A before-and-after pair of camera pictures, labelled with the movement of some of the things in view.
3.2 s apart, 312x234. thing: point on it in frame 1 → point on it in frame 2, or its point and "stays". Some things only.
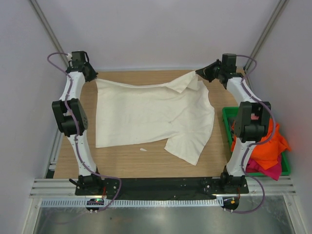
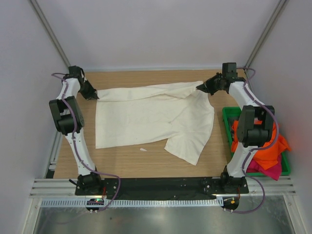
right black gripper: [205, 72] → [207, 85]
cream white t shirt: [180, 112] stays
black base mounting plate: [164, 186] stays
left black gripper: [93, 74] → [92, 91]
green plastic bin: [230, 115] stays
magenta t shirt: [273, 172] stays
